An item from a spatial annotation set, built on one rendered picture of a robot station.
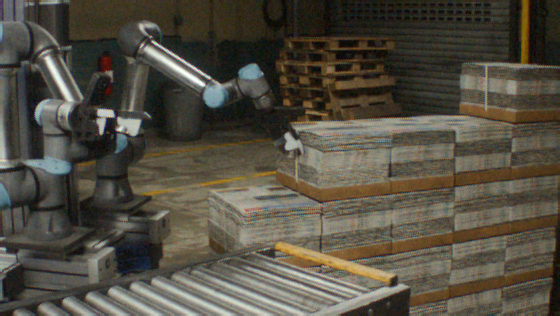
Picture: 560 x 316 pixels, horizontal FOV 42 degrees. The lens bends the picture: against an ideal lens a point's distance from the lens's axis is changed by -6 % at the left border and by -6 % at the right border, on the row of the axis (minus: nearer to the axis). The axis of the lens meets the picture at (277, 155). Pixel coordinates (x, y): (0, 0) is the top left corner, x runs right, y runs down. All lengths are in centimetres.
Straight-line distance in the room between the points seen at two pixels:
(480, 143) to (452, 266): 50
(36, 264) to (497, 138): 180
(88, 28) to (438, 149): 715
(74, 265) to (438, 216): 140
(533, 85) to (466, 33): 713
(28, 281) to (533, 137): 203
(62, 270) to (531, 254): 195
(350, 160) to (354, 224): 23
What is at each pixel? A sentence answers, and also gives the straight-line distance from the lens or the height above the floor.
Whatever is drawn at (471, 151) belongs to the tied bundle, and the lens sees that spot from 298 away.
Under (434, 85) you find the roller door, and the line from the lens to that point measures 1061.
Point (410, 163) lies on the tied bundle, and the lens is 281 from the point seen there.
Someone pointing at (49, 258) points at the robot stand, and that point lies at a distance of 231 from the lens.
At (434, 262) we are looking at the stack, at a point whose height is 54.
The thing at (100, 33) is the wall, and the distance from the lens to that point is 965.
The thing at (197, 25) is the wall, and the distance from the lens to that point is 1048.
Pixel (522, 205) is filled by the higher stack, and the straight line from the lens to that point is 321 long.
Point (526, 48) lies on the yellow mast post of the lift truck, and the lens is 382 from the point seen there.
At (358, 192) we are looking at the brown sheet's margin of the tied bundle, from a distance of 270.
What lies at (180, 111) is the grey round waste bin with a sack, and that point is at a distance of 963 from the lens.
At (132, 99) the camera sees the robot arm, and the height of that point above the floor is 117.
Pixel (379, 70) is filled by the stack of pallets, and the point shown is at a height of 88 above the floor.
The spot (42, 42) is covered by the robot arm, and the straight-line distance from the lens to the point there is 221.
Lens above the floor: 143
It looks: 10 degrees down
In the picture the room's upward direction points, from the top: straight up
